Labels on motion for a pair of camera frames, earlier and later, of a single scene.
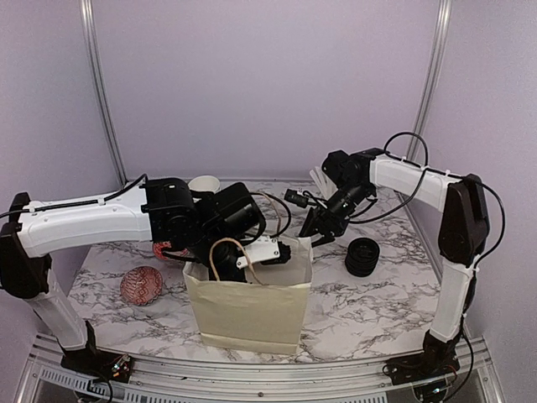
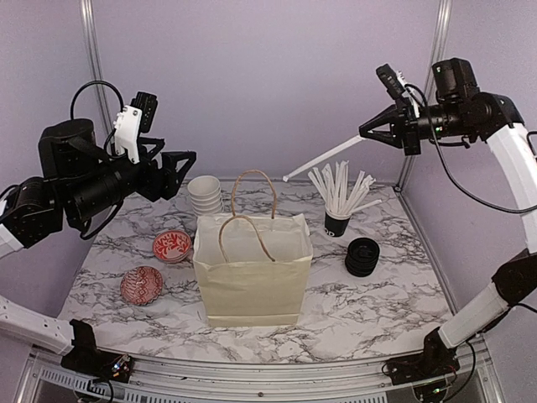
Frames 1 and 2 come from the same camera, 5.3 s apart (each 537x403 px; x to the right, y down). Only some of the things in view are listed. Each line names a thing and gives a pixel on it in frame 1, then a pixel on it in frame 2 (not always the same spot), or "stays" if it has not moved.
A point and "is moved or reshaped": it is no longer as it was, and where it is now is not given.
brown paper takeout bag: (263, 315) is moved or reshaped
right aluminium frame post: (430, 86) stays
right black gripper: (322, 222) → (398, 134)
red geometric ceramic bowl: (141, 285) stays
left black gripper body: (218, 253) → (151, 186)
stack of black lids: (362, 257) stays
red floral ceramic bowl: (159, 253) stays
